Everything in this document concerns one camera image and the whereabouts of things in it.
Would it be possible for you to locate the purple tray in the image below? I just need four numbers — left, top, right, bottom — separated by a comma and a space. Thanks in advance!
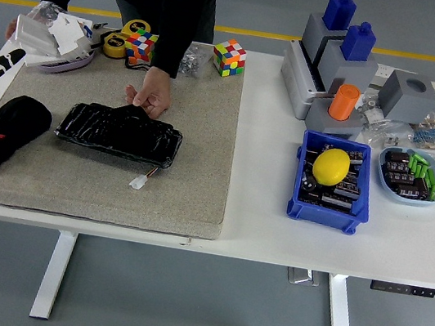
35, 42, 96, 81

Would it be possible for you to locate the white table leg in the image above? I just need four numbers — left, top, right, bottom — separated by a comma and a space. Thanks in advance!
29, 227, 79, 324
321, 273, 367, 326

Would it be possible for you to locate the multicolour puzzle cube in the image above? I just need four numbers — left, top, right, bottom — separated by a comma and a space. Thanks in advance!
209, 36, 250, 81
123, 27, 159, 69

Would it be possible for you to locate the black rag with red tag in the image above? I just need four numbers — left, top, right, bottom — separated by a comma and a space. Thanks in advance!
0, 91, 57, 184

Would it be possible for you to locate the orange cylinder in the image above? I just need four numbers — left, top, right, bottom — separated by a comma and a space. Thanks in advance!
326, 80, 363, 123

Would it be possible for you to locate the grey-brown mat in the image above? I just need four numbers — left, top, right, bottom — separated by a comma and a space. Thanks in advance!
0, 11, 252, 243

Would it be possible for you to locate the metal table bracket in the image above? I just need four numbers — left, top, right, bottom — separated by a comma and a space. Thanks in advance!
285, 266, 322, 289

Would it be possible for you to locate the person's right hand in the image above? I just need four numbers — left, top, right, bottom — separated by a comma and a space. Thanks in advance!
4, 16, 20, 42

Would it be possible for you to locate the bag of small white parts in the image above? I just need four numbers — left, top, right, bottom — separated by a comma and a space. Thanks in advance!
354, 90, 390, 127

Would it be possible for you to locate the black glossy panel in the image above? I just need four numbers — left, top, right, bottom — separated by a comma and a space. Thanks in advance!
52, 93, 188, 172

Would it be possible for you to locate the clear plastic bag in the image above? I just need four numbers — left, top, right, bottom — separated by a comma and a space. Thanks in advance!
28, 0, 69, 26

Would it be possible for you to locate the white paper card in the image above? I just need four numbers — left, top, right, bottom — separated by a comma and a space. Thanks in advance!
47, 11, 95, 60

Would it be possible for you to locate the dark brown capacitor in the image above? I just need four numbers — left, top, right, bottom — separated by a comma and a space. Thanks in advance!
383, 149, 411, 166
383, 169, 416, 187
393, 173, 433, 202
383, 159, 412, 176

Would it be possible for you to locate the light grey enclosure box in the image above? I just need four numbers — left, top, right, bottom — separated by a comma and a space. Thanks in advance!
273, 39, 334, 124

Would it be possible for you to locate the blue bottle block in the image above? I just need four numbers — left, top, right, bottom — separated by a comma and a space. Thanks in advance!
338, 19, 379, 65
320, 0, 358, 33

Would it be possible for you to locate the person's left hand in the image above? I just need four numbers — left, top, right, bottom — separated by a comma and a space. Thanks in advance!
121, 61, 177, 121

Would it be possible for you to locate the grey block with round hole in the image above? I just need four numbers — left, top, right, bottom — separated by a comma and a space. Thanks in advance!
374, 68, 435, 129

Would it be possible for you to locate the blue plastic bin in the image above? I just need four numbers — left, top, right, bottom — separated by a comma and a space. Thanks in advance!
284, 128, 382, 238

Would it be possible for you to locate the yellow lemon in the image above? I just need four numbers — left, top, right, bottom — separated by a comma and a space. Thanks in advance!
310, 145, 353, 190

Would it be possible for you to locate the light blue tray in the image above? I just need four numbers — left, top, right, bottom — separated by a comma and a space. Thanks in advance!
372, 144, 435, 211

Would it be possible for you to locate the panel cable with white connector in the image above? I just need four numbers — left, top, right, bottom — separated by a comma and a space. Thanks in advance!
128, 163, 159, 194

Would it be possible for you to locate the bag of metal screws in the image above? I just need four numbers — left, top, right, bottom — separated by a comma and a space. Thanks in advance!
176, 43, 215, 81

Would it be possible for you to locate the white power strip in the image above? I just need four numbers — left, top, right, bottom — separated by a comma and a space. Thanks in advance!
371, 62, 397, 92

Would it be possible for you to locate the clear bag with plug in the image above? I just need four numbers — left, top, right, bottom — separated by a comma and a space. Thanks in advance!
357, 114, 418, 157

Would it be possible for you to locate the black round capacitor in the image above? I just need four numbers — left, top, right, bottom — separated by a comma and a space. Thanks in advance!
299, 172, 321, 194

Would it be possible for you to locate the low grey block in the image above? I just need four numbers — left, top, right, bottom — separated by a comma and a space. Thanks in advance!
303, 96, 368, 143

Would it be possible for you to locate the small blue tool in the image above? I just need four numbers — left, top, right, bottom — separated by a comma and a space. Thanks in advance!
80, 19, 109, 40

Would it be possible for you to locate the black strap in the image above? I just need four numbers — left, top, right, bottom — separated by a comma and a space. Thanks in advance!
123, 56, 152, 75

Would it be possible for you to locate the black table control panel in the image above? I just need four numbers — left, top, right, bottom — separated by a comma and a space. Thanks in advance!
370, 280, 435, 299

